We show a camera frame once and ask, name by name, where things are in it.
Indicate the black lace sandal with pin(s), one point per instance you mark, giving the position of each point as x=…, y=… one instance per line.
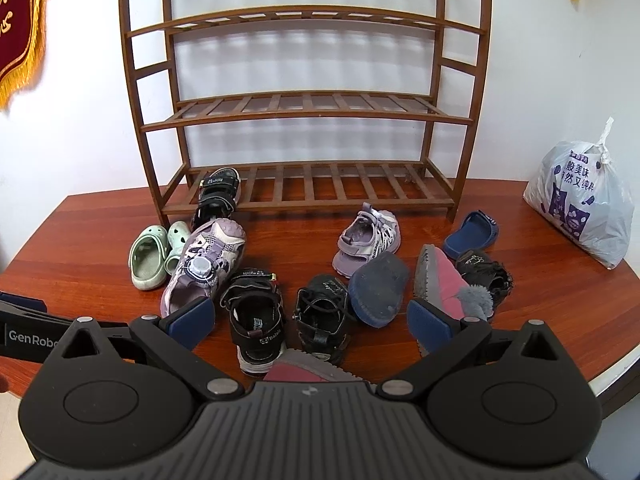
x=320, y=320

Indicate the red banner gold fringe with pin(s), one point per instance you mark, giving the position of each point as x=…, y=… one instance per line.
x=20, y=20

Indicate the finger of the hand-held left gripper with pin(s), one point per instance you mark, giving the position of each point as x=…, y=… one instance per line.
x=22, y=302

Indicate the black leather boot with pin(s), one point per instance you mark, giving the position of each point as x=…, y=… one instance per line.
x=482, y=272

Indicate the purple mesh sneaker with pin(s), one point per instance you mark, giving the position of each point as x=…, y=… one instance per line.
x=365, y=240
x=210, y=255

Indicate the white plastic bag purple print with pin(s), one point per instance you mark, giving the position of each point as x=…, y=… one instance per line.
x=585, y=210

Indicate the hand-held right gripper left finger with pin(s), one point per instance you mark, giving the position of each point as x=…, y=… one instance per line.
x=192, y=320

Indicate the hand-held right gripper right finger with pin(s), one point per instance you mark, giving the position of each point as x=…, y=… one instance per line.
x=425, y=322

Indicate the blue rubber slide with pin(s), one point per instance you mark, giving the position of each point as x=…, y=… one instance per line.
x=380, y=290
x=470, y=237

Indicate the brown wooden shoe rack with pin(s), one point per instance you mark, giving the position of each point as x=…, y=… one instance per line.
x=300, y=116

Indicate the pale green clog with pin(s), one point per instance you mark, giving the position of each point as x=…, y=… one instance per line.
x=177, y=237
x=145, y=265

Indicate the pink grey fur slipper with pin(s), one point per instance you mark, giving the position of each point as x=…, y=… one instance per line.
x=300, y=367
x=440, y=280

